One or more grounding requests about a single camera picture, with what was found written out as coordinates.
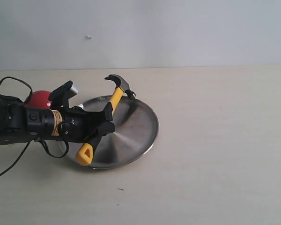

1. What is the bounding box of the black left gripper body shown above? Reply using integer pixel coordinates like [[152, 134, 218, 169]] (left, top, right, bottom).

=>
[[58, 106, 103, 143]]

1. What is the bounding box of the yellow black claw hammer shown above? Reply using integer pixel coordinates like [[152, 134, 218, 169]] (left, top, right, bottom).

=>
[[75, 74, 136, 166]]

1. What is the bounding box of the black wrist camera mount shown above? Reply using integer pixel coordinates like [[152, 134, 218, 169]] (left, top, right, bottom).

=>
[[48, 80, 78, 109]]

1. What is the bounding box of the red dome push button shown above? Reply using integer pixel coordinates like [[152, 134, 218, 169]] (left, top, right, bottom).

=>
[[25, 90, 51, 109]]

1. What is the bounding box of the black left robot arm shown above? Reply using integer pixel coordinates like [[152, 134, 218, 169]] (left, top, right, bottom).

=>
[[0, 95, 115, 145]]

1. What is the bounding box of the black cable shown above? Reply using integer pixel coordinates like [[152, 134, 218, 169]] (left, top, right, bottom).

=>
[[0, 76, 69, 181]]

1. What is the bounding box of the round stainless steel plate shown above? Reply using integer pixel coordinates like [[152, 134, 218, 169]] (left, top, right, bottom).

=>
[[58, 95, 160, 170]]

